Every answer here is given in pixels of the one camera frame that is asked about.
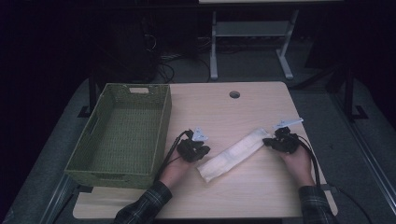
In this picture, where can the dark computer tower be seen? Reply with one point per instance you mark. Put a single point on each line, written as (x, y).
(137, 46)

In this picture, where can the black stand leg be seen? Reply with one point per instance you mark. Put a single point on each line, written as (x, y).
(349, 93)
(91, 93)

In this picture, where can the person's right hand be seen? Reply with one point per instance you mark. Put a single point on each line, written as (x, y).
(297, 168)

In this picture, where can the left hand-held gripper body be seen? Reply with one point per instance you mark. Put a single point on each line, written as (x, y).
(188, 149)

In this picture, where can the green woven basket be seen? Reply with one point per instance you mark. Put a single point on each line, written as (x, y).
(124, 137)

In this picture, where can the white metal stand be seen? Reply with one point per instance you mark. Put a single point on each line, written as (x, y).
(249, 28)

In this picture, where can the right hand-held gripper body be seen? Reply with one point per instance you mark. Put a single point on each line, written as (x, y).
(288, 141)

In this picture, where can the person's left hand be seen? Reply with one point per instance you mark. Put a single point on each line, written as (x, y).
(176, 171)

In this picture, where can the aluminium floor rail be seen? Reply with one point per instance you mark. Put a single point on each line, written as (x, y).
(367, 149)
(57, 199)

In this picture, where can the cream white cloth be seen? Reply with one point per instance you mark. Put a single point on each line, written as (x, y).
(233, 154)

